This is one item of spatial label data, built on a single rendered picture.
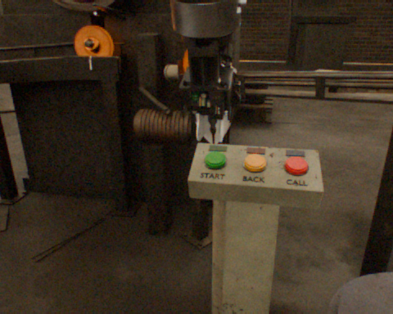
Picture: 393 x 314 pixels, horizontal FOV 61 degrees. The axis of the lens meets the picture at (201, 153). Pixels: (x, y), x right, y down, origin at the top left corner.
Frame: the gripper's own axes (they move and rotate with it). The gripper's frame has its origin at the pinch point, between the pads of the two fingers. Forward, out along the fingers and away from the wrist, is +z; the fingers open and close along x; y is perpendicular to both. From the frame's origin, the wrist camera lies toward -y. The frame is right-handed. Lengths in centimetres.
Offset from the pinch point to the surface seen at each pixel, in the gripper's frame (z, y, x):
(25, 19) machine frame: 10, -84, -93
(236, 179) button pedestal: 6.6, 4.2, 4.3
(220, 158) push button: 5.5, 0.0, 1.0
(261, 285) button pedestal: 29.5, 11.9, 10.5
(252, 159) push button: 5.5, -0.1, 7.0
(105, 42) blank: 16, -75, -55
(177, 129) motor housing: 36, -47, -21
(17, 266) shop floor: 72, -6, -77
